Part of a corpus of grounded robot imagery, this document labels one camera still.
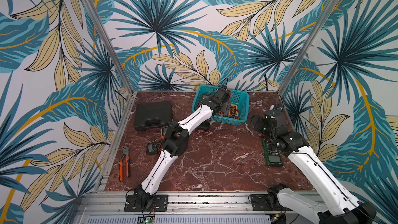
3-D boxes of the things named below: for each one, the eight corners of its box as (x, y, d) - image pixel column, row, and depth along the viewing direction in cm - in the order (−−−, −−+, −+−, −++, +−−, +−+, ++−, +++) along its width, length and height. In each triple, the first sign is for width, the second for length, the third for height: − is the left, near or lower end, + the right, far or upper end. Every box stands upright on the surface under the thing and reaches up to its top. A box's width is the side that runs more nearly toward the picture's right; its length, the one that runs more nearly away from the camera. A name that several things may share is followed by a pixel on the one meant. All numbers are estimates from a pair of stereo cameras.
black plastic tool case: (133, 132, 100) (129, 126, 94) (141, 106, 113) (138, 100, 107) (169, 132, 100) (168, 126, 95) (173, 106, 113) (172, 100, 108)
